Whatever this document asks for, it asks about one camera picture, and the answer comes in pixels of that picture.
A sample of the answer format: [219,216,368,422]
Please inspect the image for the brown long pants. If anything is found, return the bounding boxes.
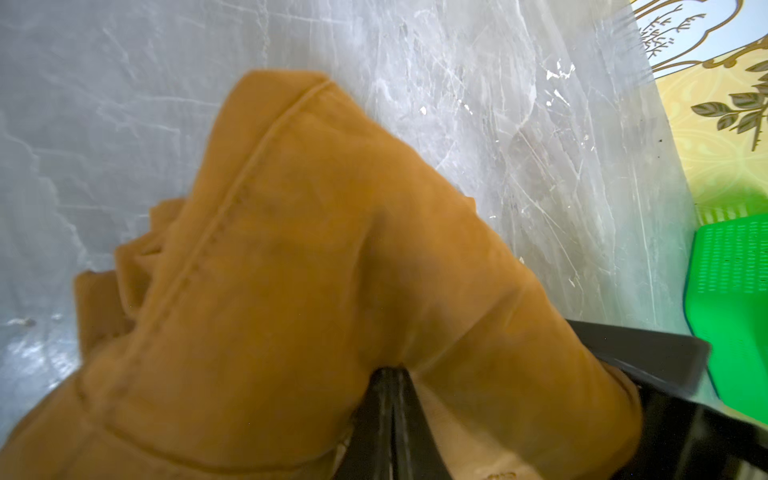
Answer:
[1,70,642,479]

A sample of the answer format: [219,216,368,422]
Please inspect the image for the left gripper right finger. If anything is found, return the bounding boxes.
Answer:
[392,368,452,480]

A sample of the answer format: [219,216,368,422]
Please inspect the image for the green plastic basket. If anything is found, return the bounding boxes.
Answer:
[684,214,767,424]

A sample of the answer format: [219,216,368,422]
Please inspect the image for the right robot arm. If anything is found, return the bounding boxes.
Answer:
[569,321,767,480]

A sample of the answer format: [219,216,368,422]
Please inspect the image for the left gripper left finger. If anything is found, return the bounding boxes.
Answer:
[333,368,395,480]

